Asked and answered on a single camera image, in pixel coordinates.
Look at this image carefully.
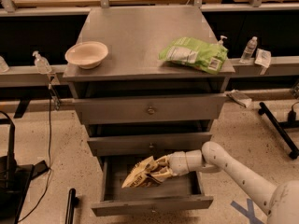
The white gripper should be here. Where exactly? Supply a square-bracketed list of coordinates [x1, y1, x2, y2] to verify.
[150, 149, 204, 183]

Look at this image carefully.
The brown chip bag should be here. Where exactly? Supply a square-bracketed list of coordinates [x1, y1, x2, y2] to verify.
[121, 156, 169, 189]

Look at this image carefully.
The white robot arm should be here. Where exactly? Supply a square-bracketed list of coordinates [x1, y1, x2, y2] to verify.
[151, 141, 299, 224]

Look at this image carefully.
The middle grey drawer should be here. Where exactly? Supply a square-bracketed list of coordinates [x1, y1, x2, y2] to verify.
[88, 132, 212, 157]

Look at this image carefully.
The bottom grey open drawer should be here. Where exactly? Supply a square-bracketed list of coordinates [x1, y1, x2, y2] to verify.
[92, 155, 213, 217]

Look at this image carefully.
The grey metal drawer cabinet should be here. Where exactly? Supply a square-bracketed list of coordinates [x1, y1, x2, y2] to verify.
[63, 5, 235, 158]

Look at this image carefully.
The top grey drawer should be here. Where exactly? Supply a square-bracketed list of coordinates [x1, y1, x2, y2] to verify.
[74, 94, 226, 124]

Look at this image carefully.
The green chip bag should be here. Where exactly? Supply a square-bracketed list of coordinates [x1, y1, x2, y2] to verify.
[159, 37, 228, 75]

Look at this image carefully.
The black bar on floor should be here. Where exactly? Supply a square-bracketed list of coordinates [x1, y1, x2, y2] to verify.
[64, 188, 79, 224]

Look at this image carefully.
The grey cloth on ledge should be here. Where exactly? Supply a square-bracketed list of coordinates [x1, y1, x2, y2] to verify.
[226, 90, 252, 107]

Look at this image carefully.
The black stand base right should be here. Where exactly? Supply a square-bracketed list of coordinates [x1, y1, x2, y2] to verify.
[258, 102, 299, 160]

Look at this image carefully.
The beige paper bowl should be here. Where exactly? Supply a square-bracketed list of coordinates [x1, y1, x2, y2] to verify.
[64, 41, 108, 69]

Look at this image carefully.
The sanitizer pump bottle behind cabinet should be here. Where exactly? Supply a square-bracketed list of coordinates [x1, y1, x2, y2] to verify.
[218, 35, 227, 45]

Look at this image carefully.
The black equipment base left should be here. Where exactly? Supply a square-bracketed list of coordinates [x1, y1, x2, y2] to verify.
[0, 111, 50, 224]

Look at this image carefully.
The clear water bottle right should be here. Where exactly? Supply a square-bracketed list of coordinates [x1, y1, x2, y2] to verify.
[240, 36, 258, 63]

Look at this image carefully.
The white paper packet on ledge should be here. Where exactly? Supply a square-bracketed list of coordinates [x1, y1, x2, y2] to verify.
[254, 49, 271, 68]

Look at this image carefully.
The clear sanitizer pump bottle left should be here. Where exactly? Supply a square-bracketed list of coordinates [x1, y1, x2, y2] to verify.
[33, 50, 52, 74]

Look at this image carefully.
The clear bottle far left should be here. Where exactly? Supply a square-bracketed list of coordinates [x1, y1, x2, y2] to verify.
[0, 56, 9, 73]

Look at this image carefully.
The black cable left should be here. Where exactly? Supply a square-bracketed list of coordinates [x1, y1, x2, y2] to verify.
[18, 83, 57, 223]

